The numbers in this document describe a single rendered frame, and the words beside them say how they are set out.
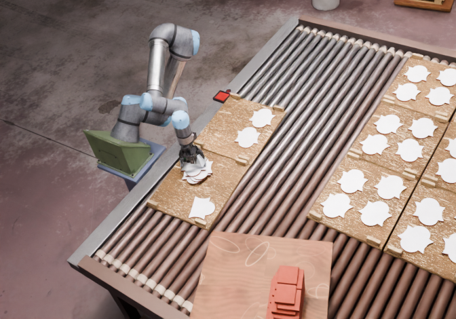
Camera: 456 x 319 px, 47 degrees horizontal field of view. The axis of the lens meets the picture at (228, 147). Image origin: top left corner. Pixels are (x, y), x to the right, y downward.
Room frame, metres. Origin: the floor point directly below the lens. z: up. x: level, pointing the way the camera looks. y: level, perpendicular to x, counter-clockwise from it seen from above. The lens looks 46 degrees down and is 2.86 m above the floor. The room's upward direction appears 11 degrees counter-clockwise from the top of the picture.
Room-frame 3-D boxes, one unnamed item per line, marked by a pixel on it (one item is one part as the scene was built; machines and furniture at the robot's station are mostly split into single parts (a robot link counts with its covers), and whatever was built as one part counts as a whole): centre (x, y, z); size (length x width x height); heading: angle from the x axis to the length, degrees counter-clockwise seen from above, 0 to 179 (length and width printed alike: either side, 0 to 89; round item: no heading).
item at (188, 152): (1.70, 0.18, 1.12); 0.09 x 0.08 x 0.12; 168
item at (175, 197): (1.63, 0.17, 0.93); 0.41 x 0.35 x 0.02; 143
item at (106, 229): (2.11, 0.09, 0.89); 2.08 x 0.08 x 0.06; 138
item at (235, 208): (1.79, -0.26, 0.90); 1.95 x 0.05 x 0.05; 138
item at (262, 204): (1.73, -0.34, 0.90); 1.95 x 0.05 x 0.05; 138
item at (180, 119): (1.71, 0.18, 1.27); 0.09 x 0.08 x 0.11; 1
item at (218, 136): (1.96, -0.08, 0.93); 0.41 x 0.35 x 0.02; 142
